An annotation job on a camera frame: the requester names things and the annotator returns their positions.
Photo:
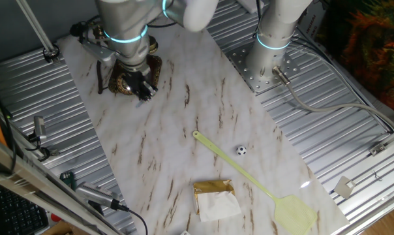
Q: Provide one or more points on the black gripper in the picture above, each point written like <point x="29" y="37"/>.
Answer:
<point x="135" y="80"/>

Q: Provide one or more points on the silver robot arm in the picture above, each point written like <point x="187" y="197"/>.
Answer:
<point x="272" y="29"/>

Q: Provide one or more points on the vintage brass rotary phone base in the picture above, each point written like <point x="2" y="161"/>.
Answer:
<point x="156" y="70"/>

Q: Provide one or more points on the mini soccer ball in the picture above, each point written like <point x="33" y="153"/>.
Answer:
<point x="241" y="150"/>

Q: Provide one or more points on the green hex key holder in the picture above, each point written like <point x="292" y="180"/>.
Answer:
<point x="68" y="180"/>

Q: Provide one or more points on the gold tissue pack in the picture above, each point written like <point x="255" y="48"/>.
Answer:
<point x="216" y="202"/>

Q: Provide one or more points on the white slanted pole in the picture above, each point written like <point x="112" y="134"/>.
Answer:
<point x="34" y="24"/>

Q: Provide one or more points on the small white object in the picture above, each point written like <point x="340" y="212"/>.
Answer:
<point x="185" y="233"/>

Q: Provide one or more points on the red emergency stop button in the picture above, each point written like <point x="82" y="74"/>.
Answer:
<point x="55" y="217"/>

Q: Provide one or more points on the brown cardboard box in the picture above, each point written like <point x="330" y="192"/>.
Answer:
<point x="58" y="229"/>

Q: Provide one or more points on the black keyboard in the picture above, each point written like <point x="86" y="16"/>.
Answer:
<point x="17" y="215"/>

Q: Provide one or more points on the white box with red print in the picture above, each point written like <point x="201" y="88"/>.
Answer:
<point x="316" y="24"/>

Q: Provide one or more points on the yellow-green fly swatter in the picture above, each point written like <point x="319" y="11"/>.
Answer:
<point x="295" y="215"/>

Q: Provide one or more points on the white square tag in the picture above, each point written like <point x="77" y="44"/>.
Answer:
<point x="344" y="187"/>

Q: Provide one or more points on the colourful patterned cloth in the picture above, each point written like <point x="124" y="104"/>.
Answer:
<point x="373" y="49"/>

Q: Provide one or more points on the small metal hook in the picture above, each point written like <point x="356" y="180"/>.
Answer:
<point x="377" y="176"/>

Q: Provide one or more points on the small silver camera on mount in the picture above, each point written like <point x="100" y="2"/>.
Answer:
<point x="39" y="128"/>

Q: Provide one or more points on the silver ribbed camera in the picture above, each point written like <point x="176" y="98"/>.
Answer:
<point x="96" y="194"/>

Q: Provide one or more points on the aluminium frame bar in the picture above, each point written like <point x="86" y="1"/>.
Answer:
<point x="37" y="181"/>

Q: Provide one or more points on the small metal corner bracket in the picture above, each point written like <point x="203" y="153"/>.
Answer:
<point x="377" y="149"/>

